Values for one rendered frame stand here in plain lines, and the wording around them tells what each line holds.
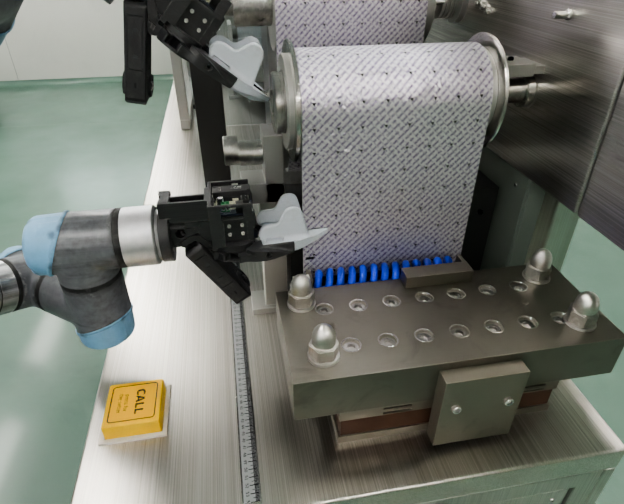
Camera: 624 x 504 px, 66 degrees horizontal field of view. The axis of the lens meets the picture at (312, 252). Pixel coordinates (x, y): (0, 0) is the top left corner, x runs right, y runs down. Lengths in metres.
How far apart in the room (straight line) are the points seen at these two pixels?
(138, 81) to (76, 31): 5.73
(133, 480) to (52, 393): 1.47
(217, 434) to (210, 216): 0.27
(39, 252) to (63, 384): 1.51
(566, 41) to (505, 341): 0.36
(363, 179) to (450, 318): 0.20
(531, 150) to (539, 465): 0.40
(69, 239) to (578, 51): 0.63
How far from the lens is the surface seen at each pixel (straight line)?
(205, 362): 0.74
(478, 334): 0.61
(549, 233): 1.00
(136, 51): 0.62
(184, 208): 0.59
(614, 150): 0.62
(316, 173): 0.60
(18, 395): 2.15
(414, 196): 0.66
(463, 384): 0.57
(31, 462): 1.92
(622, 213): 0.61
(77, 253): 0.62
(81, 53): 6.39
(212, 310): 0.83
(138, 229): 0.60
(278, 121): 0.60
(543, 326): 0.65
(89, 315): 0.67
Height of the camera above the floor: 1.42
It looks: 33 degrees down
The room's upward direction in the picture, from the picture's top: straight up
